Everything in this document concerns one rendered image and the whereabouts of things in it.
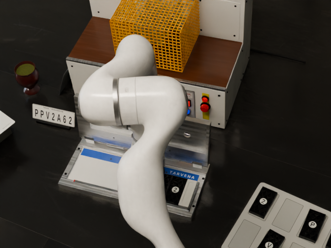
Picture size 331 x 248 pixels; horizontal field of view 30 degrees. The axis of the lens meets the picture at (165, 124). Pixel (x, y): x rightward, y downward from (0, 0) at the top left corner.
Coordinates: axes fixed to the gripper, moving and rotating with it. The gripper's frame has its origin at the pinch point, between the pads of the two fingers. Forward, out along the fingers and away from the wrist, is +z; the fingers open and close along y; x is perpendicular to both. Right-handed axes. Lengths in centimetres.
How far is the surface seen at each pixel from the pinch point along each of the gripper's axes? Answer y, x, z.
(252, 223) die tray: 34.0, -2.8, 4.4
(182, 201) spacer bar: 12.2, -3.1, 2.3
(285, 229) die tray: 43.7, -2.0, 4.2
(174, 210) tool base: 10.6, -6.3, 3.8
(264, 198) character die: 35.5, 5.4, 1.4
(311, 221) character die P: 50, 1, 2
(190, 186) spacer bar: 13.0, 2.6, 1.1
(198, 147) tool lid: 12.7, 10.9, -7.8
